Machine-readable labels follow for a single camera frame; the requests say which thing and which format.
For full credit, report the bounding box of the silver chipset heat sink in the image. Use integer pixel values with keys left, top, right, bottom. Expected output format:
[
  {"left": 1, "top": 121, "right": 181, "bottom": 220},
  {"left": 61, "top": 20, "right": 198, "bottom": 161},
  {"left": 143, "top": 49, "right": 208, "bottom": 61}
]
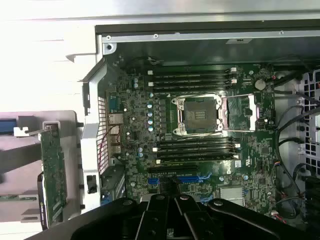
[{"left": 219, "top": 186, "right": 245, "bottom": 206}]

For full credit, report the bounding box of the silver perforated drive cage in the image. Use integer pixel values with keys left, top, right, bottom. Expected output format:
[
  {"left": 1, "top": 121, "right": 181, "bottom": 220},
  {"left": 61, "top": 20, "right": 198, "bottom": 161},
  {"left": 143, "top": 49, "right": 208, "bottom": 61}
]
[{"left": 296, "top": 71, "right": 320, "bottom": 163}]

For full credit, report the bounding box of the black open PC case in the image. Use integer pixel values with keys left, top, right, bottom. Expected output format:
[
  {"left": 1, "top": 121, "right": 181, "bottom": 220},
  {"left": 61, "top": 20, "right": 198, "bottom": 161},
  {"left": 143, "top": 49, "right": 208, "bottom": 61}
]
[{"left": 79, "top": 23, "right": 320, "bottom": 240}]

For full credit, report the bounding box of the round coin cell battery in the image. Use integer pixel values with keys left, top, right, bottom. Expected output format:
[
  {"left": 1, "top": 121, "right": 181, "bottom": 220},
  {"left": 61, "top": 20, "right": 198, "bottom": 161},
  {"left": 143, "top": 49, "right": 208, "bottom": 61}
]
[{"left": 254, "top": 79, "right": 267, "bottom": 91}]

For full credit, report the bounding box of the black expansion slot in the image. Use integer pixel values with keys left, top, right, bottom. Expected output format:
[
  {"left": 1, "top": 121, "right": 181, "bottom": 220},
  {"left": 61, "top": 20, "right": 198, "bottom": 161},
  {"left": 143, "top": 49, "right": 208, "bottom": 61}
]
[{"left": 149, "top": 164, "right": 198, "bottom": 174}]

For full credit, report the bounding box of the open socket cover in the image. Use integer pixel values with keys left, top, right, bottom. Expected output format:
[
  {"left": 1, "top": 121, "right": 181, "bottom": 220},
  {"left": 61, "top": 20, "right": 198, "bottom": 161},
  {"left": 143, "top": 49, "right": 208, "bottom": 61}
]
[{"left": 221, "top": 92, "right": 259, "bottom": 133}]

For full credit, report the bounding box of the black RAM slot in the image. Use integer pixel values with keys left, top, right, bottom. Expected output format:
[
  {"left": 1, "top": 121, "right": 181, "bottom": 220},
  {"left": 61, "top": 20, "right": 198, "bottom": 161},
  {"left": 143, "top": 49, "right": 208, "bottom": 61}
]
[
  {"left": 157, "top": 151, "right": 241, "bottom": 159},
  {"left": 155, "top": 156, "right": 241, "bottom": 165},
  {"left": 147, "top": 71, "right": 231, "bottom": 79},
  {"left": 158, "top": 139, "right": 237, "bottom": 147},
  {"left": 152, "top": 66, "right": 238, "bottom": 74},
  {"left": 152, "top": 145, "right": 240, "bottom": 153},
  {"left": 147, "top": 82, "right": 231, "bottom": 90},
  {"left": 152, "top": 77, "right": 238, "bottom": 84}
]

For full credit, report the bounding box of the blue expansion slot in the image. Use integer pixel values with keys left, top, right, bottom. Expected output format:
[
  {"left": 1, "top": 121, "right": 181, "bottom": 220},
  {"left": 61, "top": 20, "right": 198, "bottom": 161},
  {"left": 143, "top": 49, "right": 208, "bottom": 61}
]
[{"left": 148, "top": 176, "right": 212, "bottom": 186}]

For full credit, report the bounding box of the green RAM stick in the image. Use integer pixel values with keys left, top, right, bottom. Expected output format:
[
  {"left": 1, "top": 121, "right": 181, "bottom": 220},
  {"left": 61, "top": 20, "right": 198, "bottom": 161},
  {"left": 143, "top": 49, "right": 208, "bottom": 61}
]
[{"left": 0, "top": 195, "right": 39, "bottom": 201}]

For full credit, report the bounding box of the CPU socket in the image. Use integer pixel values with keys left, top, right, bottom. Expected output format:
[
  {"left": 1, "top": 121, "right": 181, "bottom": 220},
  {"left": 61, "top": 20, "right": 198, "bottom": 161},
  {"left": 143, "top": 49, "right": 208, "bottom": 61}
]
[{"left": 171, "top": 94, "right": 225, "bottom": 138}]

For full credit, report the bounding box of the green motherboard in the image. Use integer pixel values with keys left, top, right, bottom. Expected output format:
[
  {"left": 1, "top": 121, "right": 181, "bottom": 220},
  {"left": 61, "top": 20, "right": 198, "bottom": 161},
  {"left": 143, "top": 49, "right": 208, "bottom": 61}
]
[{"left": 104, "top": 62, "right": 279, "bottom": 222}]

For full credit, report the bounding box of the black plastic shroud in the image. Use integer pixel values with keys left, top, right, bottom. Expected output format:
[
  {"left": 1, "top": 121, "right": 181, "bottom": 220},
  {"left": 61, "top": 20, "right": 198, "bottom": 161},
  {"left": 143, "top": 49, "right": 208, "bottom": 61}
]
[{"left": 301, "top": 174, "right": 320, "bottom": 240}]

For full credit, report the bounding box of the grey parts rack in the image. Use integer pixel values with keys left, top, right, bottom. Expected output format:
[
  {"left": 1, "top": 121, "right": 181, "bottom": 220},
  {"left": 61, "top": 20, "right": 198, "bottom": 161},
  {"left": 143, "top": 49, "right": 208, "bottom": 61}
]
[{"left": 0, "top": 109, "right": 79, "bottom": 226}]

